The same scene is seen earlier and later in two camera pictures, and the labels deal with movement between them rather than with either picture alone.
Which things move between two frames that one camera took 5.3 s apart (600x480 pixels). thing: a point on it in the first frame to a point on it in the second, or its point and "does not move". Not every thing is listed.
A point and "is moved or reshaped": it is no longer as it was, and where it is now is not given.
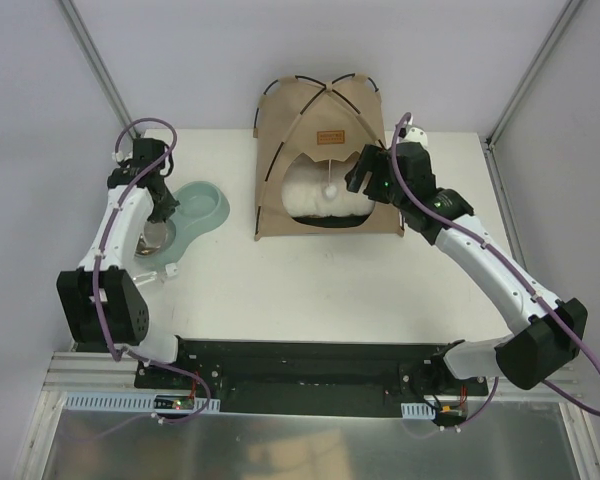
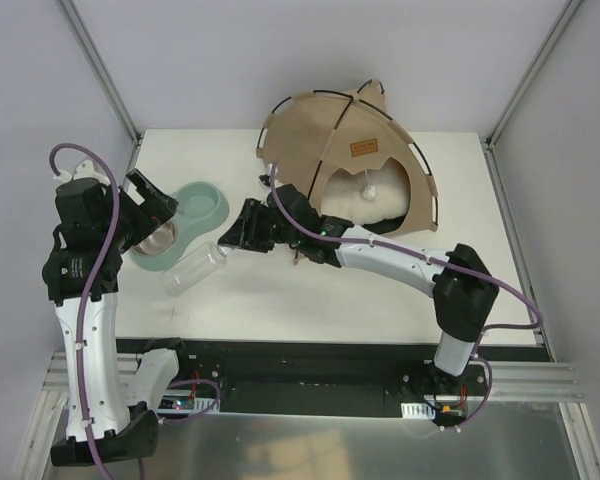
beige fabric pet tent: (308, 135) is moved or reshaped
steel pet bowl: (156, 239) does not move
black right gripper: (375, 173) to (256, 226)
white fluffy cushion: (319, 188) is moved or reshaped
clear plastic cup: (168, 270) to (196, 266)
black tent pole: (320, 84) to (336, 127)
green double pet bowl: (202, 205) does not move
